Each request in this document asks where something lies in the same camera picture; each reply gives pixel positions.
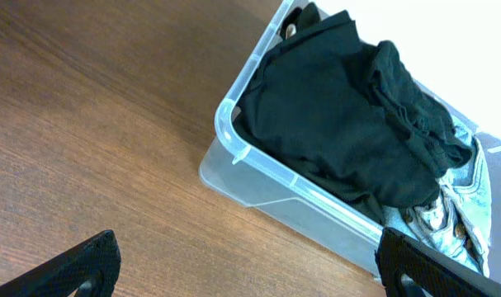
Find clear plastic storage bin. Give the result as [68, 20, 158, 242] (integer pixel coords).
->
[199, 0, 501, 283]

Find black left gripper triangular right finger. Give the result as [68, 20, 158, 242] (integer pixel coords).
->
[375, 228, 501, 297]

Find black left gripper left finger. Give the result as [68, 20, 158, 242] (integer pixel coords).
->
[0, 229, 121, 297]

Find light blue jeans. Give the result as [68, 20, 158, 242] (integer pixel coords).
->
[382, 117, 492, 277]

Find black garment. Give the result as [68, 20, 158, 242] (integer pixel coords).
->
[279, 2, 322, 40]
[234, 11, 473, 222]

